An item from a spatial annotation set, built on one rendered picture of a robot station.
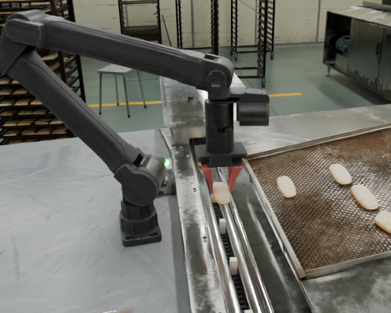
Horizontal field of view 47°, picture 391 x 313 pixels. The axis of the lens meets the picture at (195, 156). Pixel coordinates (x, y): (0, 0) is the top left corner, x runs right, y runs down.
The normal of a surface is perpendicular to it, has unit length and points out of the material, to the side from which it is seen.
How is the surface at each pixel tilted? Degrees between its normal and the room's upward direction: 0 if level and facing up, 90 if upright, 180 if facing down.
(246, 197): 0
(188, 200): 0
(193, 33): 90
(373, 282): 10
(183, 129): 90
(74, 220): 0
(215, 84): 90
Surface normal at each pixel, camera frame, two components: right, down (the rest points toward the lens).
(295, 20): 0.10, 0.39
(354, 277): -0.21, -0.89
